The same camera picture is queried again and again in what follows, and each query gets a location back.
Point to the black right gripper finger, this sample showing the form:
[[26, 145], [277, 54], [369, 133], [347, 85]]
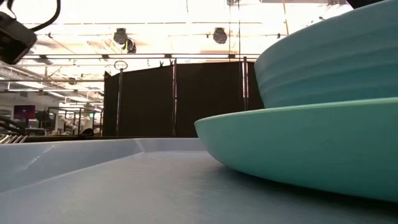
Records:
[[360, 3]]

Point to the teal plastic plate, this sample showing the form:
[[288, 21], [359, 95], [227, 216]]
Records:
[[295, 146]]

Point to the red and black hanging device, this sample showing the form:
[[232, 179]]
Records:
[[130, 46]]

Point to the black curtain partition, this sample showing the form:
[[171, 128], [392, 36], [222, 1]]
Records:
[[202, 99]]

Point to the blue plastic bowl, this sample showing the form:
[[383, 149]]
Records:
[[326, 62]]

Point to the monitor with magenta screen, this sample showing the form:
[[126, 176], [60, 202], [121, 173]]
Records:
[[24, 112]]

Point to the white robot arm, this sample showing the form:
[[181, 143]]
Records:
[[68, 123]]

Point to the black metal table frame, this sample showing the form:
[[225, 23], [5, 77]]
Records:
[[62, 139]]

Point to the blue plastic tray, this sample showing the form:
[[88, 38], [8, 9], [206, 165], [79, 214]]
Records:
[[124, 193]]

